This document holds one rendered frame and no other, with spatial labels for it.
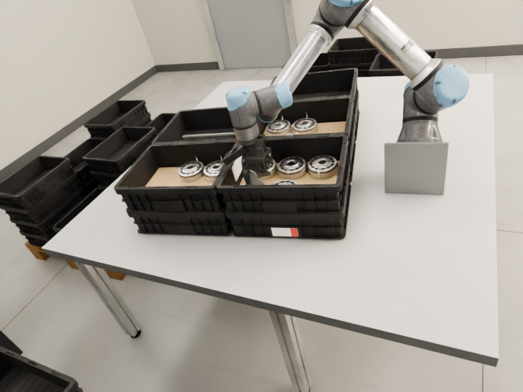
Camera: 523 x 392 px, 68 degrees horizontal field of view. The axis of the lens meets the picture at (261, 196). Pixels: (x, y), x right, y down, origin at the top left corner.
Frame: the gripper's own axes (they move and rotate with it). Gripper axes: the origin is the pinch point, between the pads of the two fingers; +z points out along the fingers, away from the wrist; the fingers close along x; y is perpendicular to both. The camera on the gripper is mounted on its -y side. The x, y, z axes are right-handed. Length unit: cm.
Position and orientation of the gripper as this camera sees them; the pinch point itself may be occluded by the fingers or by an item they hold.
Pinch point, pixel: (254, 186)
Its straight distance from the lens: 135.5
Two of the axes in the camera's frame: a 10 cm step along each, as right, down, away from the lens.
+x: 3.5, -6.3, 7.0
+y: 9.2, 0.7, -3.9
